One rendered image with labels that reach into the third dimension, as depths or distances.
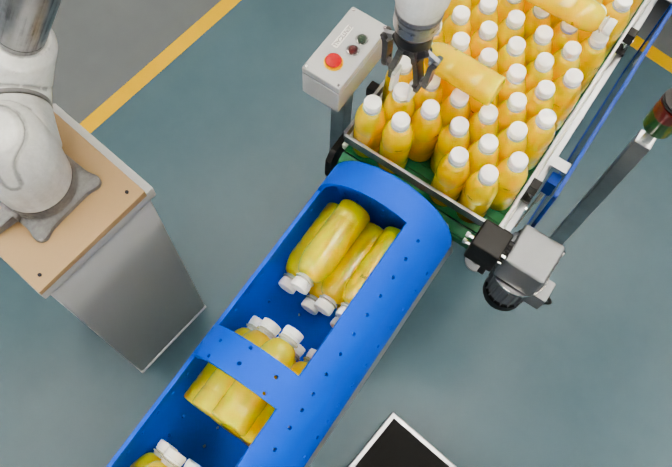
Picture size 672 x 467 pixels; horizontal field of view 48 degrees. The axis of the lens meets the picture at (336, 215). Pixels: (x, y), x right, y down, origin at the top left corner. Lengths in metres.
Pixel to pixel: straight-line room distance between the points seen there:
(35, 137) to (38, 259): 0.30
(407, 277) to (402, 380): 1.19
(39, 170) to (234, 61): 1.62
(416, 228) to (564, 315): 1.39
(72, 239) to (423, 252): 0.73
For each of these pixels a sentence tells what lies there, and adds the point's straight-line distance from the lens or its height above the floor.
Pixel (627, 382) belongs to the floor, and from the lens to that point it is 2.74.
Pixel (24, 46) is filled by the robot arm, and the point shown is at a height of 1.33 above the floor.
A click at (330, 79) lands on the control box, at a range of 1.65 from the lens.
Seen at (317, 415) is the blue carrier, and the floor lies 1.17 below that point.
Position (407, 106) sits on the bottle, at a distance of 1.66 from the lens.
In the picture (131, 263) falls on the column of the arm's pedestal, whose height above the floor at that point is 0.74.
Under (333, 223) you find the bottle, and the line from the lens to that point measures 1.46.
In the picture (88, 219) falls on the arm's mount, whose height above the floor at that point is 1.02.
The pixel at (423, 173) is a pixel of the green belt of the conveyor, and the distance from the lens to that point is 1.78.
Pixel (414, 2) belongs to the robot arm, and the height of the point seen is 1.46.
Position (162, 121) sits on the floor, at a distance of 2.91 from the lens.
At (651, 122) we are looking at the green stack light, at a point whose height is 1.19.
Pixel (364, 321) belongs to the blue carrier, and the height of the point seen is 1.20.
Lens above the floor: 2.49
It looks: 68 degrees down
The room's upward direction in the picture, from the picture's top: 5 degrees clockwise
